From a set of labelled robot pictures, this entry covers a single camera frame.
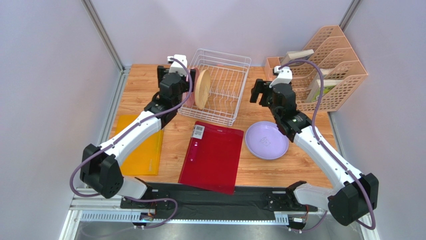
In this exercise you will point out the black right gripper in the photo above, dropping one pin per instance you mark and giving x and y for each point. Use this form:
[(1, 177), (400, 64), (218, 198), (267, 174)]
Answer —
[(260, 88)]

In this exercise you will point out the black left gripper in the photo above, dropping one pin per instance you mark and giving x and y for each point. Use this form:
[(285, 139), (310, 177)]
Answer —
[(161, 71)]

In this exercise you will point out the yellow plate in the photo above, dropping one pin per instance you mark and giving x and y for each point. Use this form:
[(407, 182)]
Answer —
[(202, 89)]

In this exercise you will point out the purple plate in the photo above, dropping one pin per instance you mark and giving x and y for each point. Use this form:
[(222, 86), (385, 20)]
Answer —
[(264, 140)]

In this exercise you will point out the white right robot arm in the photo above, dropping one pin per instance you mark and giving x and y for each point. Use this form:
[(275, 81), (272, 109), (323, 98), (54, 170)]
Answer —
[(354, 195)]

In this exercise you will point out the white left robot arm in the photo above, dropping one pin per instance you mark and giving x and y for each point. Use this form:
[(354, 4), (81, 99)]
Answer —
[(101, 165)]

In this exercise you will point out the upper book in rack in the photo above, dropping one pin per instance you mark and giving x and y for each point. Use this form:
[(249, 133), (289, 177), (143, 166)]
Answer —
[(296, 55)]

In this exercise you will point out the green book in rack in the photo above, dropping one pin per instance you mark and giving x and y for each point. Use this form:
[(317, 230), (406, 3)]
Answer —
[(315, 88)]

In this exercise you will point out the pink file rack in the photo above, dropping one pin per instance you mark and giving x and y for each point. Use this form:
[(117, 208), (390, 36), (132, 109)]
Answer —
[(332, 50)]

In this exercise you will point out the pink plate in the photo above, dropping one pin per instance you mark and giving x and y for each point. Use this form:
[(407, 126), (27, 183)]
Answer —
[(191, 100)]

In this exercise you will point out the middle white book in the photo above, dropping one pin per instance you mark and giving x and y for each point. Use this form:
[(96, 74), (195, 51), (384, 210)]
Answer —
[(324, 72)]

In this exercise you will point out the red folder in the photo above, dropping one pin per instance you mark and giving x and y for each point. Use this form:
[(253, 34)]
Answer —
[(212, 158)]

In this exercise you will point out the orange folder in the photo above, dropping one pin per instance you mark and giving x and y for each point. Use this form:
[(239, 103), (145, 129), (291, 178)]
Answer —
[(145, 159)]

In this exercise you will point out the black base mat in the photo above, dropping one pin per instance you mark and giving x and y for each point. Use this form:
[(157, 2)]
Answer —
[(247, 203)]

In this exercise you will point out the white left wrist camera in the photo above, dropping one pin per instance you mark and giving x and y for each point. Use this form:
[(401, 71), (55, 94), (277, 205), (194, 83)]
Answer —
[(178, 64)]

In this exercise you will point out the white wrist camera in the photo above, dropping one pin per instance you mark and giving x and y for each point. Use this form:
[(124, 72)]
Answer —
[(178, 64), (284, 75)]

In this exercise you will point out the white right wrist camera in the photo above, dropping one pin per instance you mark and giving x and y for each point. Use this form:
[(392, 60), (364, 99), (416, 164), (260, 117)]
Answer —
[(284, 75)]

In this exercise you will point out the left aluminium corner post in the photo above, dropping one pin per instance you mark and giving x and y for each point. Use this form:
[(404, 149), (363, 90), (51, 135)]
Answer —
[(97, 22)]

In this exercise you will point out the aluminium corner post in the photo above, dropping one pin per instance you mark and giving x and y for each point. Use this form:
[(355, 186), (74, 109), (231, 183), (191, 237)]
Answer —
[(349, 14), (97, 22)]

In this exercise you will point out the white wire dish rack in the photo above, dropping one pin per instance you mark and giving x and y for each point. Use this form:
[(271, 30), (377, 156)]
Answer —
[(229, 74)]

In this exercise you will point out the right aluminium corner post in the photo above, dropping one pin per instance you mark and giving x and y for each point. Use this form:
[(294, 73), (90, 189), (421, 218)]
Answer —
[(349, 14)]

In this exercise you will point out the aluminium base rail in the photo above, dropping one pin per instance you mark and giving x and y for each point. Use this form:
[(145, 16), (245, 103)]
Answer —
[(119, 218)]

